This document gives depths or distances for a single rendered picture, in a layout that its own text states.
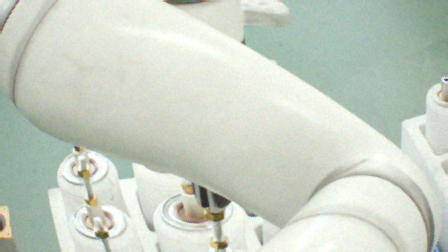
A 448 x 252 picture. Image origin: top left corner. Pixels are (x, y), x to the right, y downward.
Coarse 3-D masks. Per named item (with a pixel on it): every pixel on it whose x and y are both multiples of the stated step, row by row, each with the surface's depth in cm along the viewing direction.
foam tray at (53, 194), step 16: (48, 192) 119; (128, 192) 119; (64, 208) 116; (128, 208) 116; (64, 224) 112; (144, 224) 113; (256, 224) 112; (64, 240) 108; (144, 240) 110; (256, 240) 109
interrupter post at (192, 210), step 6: (186, 192) 101; (186, 198) 101; (192, 198) 100; (186, 204) 101; (192, 204) 101; (186, 210) 102; (192, 210) 101; (198, 210) 101; (204, 210) 102; (192, 216) 102; (198, 216) 102
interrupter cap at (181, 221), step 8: (168, 200) 104; (176, 200) 104; (160, 208) 103; (168, 208) 103; (176, 208) 103; (184, 208) 104; (232, 208) 102; (168, 216) 102; (176, 216) 102; (184, 216) 102; (168, 224) 101; (176, 224) 100; (184, 224) 100; (192, 224) 100; (200, 224) 100; (208, 224) 100
